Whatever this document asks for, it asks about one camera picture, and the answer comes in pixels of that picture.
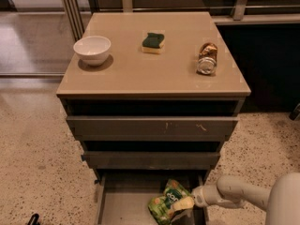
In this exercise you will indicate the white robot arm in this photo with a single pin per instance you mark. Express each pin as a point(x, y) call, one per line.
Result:
point(281, 202)

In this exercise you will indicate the white ceramic bowl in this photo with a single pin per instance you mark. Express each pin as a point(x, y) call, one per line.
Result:
point(93, 50)

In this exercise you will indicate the dark object right edge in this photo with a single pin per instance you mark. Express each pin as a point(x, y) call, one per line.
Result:
point(295, 113)

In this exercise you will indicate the middle grey drawer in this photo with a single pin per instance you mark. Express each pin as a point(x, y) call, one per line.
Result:
point(151, 160)

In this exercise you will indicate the green yellow sponge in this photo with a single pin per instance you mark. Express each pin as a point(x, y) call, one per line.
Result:
point(153, 43)

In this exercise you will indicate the bottom open grey drawer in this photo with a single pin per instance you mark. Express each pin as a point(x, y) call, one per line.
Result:
point(123, 196)

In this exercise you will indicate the glass jar lying down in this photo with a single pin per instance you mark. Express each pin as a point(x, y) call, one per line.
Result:
point(207, 60)

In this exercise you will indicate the green rice chip bag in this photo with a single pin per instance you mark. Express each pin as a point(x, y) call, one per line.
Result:
point(161, 207)

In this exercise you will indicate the top grey drawer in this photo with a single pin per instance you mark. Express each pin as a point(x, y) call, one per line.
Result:
point(152, 129)

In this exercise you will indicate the black object bottom left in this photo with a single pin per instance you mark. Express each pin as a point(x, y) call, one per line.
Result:
point(34, 220)

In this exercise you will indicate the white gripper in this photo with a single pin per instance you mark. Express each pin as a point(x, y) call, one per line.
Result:
point(201, 196)

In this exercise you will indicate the grey drawer cabinet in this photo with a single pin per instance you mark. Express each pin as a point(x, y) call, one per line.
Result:
point(135, 83)

